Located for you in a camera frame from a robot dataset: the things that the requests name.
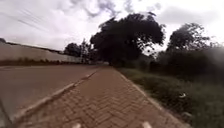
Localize dark bushes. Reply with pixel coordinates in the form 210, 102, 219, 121
133, 45, 224, 83

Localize large dark tree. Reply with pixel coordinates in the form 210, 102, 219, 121
89, 12, 166, 67

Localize overhead wires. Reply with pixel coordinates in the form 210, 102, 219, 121
0, 8, 54, 36

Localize grass verge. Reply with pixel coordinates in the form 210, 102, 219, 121
115, 66, 224, 128

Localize long pale wall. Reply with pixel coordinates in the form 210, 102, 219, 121
0, 41, 84, 64

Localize group of trees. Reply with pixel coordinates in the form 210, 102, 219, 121
63, 37, 93, 63

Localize grey-brown road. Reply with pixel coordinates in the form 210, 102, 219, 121
0, 63, 101, 118

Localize red brick path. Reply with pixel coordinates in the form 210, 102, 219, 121
13, 65, 192, 128

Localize concrete kerb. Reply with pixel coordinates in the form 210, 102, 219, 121
9, 67, 102, 125

